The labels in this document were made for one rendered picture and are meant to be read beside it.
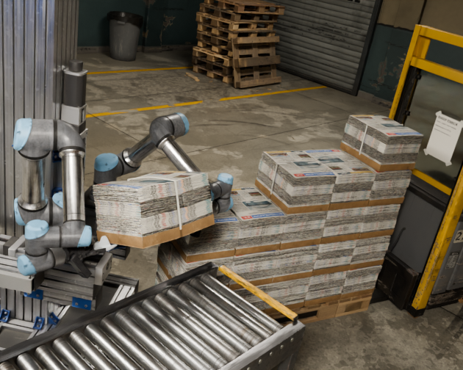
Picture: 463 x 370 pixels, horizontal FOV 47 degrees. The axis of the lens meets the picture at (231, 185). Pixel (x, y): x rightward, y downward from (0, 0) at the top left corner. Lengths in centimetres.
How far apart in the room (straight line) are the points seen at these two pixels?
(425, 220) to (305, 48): 715
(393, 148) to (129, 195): 177
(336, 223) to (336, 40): 734
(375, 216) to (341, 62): 701
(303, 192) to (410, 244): 132
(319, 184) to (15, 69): 164
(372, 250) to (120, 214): 196
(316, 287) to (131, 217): 171
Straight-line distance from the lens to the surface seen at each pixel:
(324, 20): 1046
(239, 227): 286
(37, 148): 207
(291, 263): 318
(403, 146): 330
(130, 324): 208
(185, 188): 210
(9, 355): 197
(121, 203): 203
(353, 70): 1011
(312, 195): 301
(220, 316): 218
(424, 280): 383
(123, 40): 961
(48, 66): 236
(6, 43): 242
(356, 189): 320
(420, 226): 399
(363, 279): 368
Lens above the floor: 213
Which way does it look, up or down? 24 degrees down
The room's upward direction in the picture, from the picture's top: 10 degrees clockwise
